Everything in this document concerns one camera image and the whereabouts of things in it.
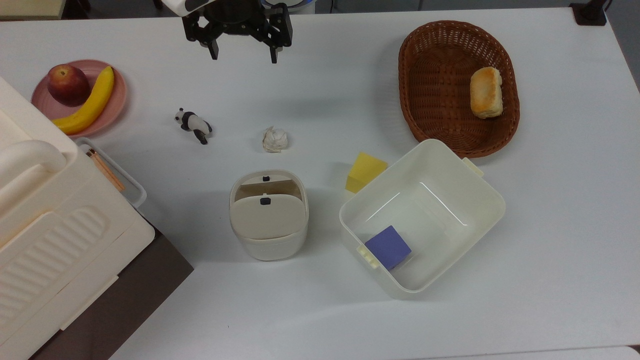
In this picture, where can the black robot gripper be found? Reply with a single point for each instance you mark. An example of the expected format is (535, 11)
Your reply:
(235, 17)

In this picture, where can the orange wooden stick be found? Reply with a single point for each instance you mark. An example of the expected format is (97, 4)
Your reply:
(102, 172)
(109, 172)

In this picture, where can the purple block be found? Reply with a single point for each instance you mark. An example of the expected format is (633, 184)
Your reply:
(388, 246)

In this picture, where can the yellow block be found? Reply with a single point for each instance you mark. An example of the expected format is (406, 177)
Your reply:
(365, 172)

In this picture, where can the cream lidded trash can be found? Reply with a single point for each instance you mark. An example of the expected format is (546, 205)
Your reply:
(269, 220)

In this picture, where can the clear plastic tray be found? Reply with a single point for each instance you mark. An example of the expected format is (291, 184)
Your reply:
(134, 192)

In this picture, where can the pink round plate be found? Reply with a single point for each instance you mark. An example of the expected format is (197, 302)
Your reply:
(107, 107)

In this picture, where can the white and blue round base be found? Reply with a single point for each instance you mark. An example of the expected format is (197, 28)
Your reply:
(300, 6)

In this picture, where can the yellow banana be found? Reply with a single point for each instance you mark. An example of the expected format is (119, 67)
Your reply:
(90, 105)

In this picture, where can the crumpled white paper ball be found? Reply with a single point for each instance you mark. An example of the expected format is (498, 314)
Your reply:
(275, 139)

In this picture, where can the tan wooden furniture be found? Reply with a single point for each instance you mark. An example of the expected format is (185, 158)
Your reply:
(30, 7)

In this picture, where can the black clamp mount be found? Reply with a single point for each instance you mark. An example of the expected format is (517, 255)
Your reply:
(590, 12)

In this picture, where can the cream plastic open bin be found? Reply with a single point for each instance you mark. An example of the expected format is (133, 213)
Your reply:
(480, 200)

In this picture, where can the toasted bread loaf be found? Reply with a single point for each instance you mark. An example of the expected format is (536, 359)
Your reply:
(485, 93)

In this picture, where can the panda toy figure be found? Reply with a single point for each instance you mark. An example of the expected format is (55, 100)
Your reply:
(194, 124)

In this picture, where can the red apple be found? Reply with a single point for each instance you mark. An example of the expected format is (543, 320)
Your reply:
(68, 84)

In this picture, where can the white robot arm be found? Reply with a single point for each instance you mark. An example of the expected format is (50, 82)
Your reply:
(180, 6)

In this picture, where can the brown wicker basket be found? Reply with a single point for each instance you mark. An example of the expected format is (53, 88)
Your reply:
(445, 115)

